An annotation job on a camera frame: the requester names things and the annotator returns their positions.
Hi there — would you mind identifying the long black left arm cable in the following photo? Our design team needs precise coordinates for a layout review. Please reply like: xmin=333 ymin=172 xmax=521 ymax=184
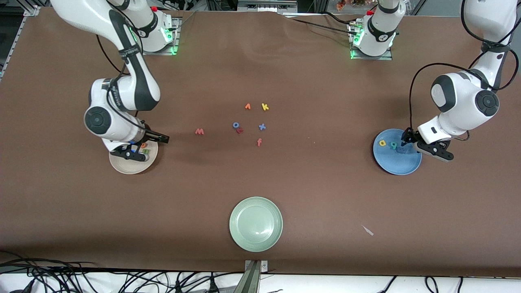
xmin=409 ymin=0 xmax=521 ymax=142

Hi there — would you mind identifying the long black arm cable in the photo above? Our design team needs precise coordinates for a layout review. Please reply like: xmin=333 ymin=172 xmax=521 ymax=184
xmin=409 ymin=0 xmax=521 ymax=142
xmin=96 ymin=35 xmax=131 ymax=77

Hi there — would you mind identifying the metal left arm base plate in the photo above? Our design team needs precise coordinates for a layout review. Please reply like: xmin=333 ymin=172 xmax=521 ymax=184
xmin=349 ymin=22 xmax=393 ymax=61

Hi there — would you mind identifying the brown table cover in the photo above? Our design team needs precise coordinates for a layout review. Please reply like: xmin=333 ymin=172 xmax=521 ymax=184
xmin=0 ymin=7 xmax=521 ymax=278

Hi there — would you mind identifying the grey metal rail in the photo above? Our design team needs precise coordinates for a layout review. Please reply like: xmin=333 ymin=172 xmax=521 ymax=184
xmin=237 ymin=0 xmax=298 ymax=13

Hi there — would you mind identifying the metal table edge bracket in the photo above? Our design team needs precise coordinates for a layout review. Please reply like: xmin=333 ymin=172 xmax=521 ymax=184
xmin=244 ymin=260 xmax=268 ymax=293

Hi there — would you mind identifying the blue round plate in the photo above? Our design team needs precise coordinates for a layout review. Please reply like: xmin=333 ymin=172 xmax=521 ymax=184
xmin=373 ymin=129 xmax=422 ymax=175

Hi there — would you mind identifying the long black right arm cable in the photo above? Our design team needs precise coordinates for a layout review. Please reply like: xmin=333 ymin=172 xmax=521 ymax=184
xmin=96 ymin=35 xmax=131 ymax=77

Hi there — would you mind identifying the aluminium frame profile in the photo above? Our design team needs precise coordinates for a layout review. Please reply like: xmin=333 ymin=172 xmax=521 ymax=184
xmin=0 ymin=5 xmax=41 ymax=80

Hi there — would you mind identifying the tangled black cable bundle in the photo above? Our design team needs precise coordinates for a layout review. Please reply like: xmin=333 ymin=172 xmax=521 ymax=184
xmin=0 ymin=251 xmax=245 ymax=293

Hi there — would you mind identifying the black cable to arm base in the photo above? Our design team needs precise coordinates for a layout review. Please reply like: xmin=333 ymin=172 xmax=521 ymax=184
xmin=322 ymin=11 xmax=359 ymax=25
xmin=291 ymin=17 xmax=354 ymax=33

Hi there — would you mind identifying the green round plate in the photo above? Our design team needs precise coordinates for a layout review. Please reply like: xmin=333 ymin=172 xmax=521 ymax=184
xmin=229 ymin=197 xmax=283 ymax=252

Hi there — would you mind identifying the orange dried plant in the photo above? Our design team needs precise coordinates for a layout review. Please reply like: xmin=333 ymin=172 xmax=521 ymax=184
xmin=336 ymin=0 xmax=367 ymax=11

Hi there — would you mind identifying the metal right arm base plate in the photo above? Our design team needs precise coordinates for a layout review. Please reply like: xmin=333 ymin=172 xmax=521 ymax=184
xmin=140 ymin=16 xmax=180 ymax=55

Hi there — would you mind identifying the beige round plate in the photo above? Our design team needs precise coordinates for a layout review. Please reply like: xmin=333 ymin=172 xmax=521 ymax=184
xmin=109 ymin=140 xmax=159 ymax=175

